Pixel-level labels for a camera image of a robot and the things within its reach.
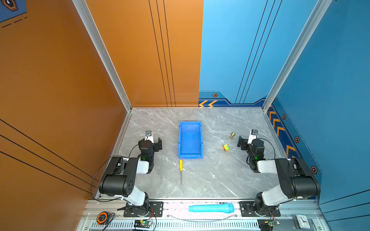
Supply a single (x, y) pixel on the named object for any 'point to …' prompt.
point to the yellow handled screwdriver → (180, 169)
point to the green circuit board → (142, 223)
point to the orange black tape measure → (102, 218)
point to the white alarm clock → (302, 222)
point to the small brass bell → (232, 134)
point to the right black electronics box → (264, 224)
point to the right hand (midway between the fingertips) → (246, 137)
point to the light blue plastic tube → (225, 208)
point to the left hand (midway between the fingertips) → (151, 137)
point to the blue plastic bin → (190, 140)
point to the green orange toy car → (226, 147)
